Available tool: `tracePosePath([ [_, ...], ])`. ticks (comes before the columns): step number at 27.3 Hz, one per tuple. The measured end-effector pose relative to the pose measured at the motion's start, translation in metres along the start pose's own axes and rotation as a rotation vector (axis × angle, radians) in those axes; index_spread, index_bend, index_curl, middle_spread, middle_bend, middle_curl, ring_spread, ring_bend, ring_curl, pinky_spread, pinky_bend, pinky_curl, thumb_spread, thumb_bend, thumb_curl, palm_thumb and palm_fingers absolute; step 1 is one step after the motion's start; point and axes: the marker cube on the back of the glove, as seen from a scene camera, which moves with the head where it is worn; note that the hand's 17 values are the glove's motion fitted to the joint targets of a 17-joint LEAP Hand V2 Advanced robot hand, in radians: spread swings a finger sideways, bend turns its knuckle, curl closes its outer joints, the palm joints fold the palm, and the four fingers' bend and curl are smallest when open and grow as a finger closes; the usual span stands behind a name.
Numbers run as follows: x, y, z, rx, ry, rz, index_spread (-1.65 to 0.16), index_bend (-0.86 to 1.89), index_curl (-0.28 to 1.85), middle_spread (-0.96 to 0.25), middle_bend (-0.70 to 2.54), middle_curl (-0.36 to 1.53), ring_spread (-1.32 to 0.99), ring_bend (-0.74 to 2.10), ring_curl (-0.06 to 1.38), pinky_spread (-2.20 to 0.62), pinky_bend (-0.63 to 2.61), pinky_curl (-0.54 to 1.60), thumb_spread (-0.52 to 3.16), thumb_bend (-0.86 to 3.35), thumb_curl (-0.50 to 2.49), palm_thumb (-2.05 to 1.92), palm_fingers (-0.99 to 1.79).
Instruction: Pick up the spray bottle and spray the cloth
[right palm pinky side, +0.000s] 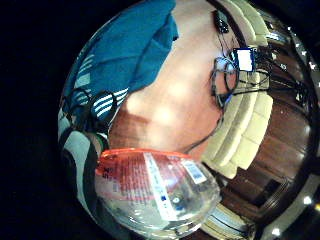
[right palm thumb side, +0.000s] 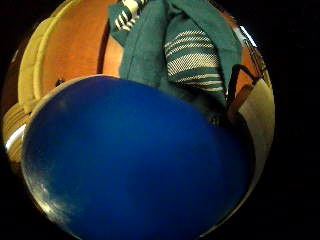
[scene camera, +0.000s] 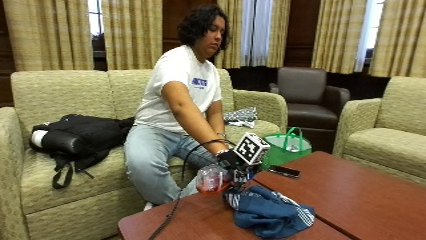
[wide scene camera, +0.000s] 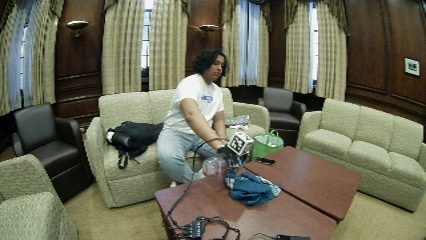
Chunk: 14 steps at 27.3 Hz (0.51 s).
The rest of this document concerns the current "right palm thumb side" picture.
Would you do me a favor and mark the metal rack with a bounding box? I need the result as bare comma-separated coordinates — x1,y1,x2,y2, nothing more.
233,25,272,88

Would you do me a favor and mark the the person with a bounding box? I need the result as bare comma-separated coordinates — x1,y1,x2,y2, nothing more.
107,0,244,118

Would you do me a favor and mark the orange wooden door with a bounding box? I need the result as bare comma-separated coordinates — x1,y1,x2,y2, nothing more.
42,0,125,88

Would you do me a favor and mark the yellow door frame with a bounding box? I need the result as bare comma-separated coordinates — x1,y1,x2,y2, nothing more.
2,0,81,164

